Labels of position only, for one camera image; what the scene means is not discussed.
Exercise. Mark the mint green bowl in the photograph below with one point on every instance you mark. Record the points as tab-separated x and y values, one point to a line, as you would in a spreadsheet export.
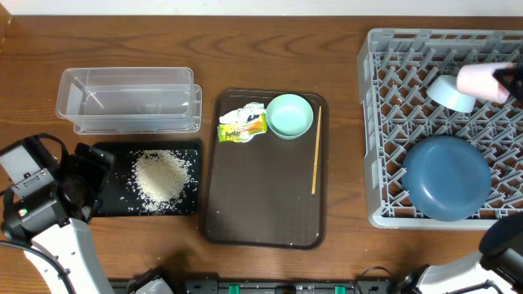
289	116

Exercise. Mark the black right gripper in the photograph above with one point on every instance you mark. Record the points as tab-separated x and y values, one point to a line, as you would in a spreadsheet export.
502	77

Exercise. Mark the pink cup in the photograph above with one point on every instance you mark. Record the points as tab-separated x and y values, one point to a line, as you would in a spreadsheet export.
478	80

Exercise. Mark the yellow snack wrapper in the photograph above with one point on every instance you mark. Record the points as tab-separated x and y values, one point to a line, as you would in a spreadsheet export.
242	132

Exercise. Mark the black plastic tray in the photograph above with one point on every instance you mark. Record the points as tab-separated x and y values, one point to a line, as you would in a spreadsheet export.
116	199

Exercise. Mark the grey dishwasher rack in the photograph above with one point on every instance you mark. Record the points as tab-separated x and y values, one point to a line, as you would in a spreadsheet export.
395	68

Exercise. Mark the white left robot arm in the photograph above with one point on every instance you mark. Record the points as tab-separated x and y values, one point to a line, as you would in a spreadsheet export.
64	253

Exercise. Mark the clear plastic bin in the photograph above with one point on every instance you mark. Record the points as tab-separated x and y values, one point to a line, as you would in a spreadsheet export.
124	92

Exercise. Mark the crumpled white tissue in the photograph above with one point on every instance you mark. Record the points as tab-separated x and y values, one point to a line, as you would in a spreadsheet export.
245	114

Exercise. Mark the wooden chopstick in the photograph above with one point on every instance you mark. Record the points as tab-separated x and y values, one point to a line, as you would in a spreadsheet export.
317	151

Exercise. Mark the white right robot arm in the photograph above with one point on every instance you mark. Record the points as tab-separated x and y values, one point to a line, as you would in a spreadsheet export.
496	267

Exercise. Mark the pile of rice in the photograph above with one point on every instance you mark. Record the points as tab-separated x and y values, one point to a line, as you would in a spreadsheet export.
163	181

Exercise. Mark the dark blue plate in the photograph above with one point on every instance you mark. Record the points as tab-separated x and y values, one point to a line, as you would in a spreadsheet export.
447	179

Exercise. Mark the brown serving tray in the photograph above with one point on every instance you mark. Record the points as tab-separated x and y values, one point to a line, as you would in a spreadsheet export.
259	193

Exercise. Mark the light blue bowl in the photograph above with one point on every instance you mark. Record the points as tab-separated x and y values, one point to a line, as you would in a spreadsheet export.
444	91

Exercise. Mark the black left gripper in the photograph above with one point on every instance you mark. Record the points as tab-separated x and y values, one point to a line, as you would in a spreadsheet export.
96	171

